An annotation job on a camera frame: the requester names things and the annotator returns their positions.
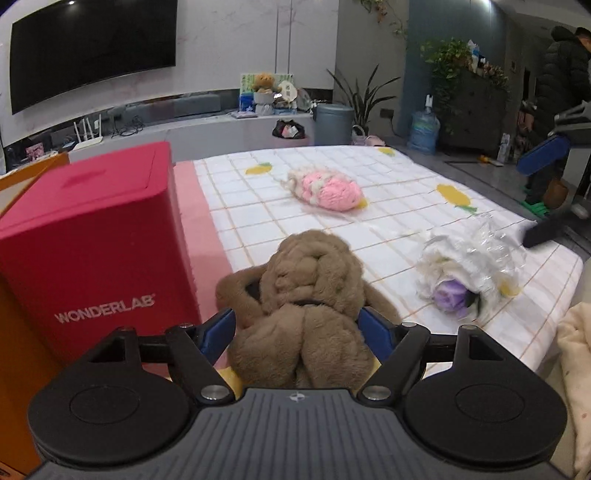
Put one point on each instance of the white router with antennas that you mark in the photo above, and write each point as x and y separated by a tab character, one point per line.
90	144

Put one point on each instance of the pink photo card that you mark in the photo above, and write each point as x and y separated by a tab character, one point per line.
34	151

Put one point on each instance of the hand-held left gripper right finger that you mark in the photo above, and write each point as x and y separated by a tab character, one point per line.
376	337

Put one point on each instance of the long leaf floor plant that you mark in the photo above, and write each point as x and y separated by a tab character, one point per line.
364	101

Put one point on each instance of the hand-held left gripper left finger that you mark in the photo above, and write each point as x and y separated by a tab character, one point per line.
217	339

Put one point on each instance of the cream patterned cloth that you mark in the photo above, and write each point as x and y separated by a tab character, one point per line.
577	369

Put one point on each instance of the hanging vine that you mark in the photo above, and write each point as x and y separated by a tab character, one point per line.
385	11

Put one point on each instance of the pink bucket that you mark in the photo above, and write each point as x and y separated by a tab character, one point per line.
288	129

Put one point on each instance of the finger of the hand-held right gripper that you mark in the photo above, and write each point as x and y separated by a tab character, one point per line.
542	152
549	233

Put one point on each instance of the grey trash bin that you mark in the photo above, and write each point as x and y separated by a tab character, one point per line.
332	124

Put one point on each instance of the red cardboard box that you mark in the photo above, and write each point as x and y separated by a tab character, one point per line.
92	230

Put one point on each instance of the black wall television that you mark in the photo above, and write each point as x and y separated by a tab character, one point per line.
92	46

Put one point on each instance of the teddy bear on shelf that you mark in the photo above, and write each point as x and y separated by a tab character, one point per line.
264	82

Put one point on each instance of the marble television console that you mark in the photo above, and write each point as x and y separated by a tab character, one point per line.
207	134

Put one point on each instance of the white checkered lemon tablecloth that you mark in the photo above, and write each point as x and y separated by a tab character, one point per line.
392	207

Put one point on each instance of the blue water jug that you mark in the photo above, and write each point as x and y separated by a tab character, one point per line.
422	134

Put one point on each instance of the brown plush toy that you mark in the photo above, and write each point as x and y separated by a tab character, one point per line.
300	286

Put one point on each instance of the green object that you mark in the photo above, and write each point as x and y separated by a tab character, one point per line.
535	208

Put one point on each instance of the plastic flower bouquet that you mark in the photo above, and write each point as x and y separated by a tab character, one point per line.
461	267

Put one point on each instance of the orange cardboard box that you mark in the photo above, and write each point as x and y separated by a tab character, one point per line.
18	369

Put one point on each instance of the dark cabinet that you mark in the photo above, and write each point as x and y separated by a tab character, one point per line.
475	115

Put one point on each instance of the green trailing plant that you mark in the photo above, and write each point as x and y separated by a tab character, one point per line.
445	55

